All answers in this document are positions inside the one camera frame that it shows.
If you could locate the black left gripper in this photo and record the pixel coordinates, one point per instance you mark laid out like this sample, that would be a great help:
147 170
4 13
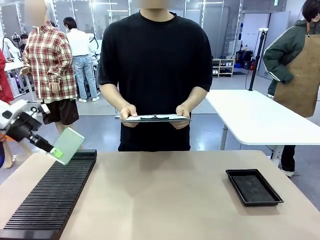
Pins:
22 127

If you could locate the pale green PCB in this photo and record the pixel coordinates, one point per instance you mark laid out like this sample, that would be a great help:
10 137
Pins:
70 143

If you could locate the grey clipboard with black clip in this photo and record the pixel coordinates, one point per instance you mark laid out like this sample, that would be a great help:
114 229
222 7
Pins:
155 118

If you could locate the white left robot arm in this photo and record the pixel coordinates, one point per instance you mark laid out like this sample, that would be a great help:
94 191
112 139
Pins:
15 107

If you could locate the person's right forearm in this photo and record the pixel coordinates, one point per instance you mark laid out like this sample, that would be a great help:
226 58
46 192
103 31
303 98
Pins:
112 96

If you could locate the person's left forearm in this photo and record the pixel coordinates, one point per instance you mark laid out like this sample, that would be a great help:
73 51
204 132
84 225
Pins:
197 97

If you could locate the black slotted PCB rack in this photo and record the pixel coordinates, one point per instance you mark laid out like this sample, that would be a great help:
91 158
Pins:
50 190

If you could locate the person's right hand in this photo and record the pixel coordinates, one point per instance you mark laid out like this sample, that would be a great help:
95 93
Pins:
127 113

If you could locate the person's left hand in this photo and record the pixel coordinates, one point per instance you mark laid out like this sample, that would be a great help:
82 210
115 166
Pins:
185 111

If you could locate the mannequin in red garment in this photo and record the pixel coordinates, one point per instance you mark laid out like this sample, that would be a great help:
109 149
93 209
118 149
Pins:
5 80

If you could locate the person in white shirt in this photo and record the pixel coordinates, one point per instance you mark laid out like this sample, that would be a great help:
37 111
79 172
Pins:
80 45

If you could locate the person in black T-shirt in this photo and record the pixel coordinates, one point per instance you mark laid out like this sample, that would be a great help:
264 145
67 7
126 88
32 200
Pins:
155 62

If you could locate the wooden shoe shelf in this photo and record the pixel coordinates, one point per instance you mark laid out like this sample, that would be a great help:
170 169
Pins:
223 67

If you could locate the black rectangular tray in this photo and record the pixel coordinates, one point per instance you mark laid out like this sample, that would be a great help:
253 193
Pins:
253 188

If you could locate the white table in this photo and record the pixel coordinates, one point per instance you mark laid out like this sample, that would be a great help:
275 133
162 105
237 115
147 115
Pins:
257 117

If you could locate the person in dark green jacket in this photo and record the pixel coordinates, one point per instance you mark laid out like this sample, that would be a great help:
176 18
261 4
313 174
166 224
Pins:
282 52

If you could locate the brown apron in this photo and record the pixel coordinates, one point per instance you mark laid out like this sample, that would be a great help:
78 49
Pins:
300 82

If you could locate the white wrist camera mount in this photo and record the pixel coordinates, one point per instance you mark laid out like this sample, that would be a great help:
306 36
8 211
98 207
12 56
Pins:
44 110

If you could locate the black pole camera stand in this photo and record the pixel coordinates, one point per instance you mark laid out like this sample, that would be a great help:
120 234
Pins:
257 57

